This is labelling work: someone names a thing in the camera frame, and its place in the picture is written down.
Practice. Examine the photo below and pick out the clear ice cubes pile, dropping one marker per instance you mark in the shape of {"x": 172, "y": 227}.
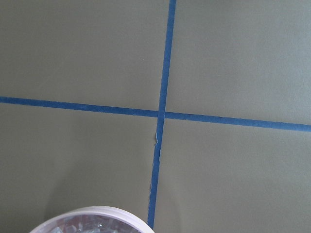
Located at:
{"x": 91, "y": 224}

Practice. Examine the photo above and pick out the pink bowl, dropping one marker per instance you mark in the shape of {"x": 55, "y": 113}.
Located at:
{"x": 106, "y": 211}

